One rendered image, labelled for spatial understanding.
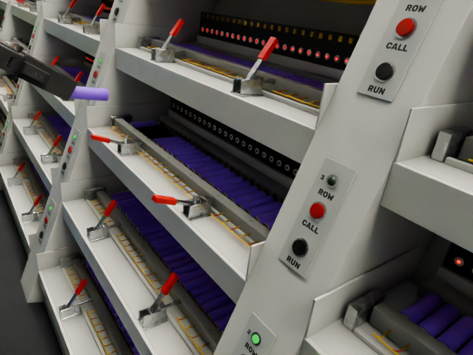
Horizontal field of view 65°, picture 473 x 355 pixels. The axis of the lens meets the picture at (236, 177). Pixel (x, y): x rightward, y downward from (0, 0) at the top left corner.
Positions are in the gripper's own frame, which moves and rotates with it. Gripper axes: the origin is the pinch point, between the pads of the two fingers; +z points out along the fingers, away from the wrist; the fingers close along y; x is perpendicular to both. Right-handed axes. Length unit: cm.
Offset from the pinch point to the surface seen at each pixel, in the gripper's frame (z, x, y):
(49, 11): 17, 13, -100
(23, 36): 25, -1, -170
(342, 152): 18.3, 9.8, 34.2
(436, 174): 19.4, 11.6, 42.9
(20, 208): 28, -46, -64
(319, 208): 18.7, 3.8, 35.0
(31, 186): 32, -43, -79
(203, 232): 22.1, -7.7, 18.7
